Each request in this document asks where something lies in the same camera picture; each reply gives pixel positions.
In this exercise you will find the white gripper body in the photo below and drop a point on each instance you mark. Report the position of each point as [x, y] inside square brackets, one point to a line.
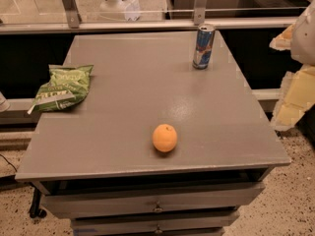
[305, 36]

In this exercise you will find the green chip bag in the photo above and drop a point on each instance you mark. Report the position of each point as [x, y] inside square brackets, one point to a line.
[67, 87]

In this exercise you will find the lower grey drawer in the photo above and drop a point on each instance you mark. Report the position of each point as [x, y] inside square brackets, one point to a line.
[154, 223]

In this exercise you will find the grey drawer cabinet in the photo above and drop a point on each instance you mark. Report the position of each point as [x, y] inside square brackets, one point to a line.
[140, 81]

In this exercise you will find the blue silver redbull can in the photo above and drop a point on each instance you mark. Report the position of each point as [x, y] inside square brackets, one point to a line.
[204, 46]

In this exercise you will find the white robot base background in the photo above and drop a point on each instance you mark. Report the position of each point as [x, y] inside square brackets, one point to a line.
[120, 10]

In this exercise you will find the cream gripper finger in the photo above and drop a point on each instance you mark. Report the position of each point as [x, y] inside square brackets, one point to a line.
[283, 40]
[297, 96]

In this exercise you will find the grey drawer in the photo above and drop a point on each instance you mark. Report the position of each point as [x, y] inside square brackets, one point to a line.
[153, 200]
[154, 223]

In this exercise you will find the orange fruit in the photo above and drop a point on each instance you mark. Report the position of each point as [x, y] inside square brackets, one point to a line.
[164, 138]

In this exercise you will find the top grey drawer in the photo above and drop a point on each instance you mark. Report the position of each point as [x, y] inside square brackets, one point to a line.
[153, 200]

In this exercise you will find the metal railing frame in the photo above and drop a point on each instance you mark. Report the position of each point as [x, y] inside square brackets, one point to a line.
[65, 16]

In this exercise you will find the black caster wheel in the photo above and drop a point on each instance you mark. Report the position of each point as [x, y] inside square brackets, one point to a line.
[35, 211]

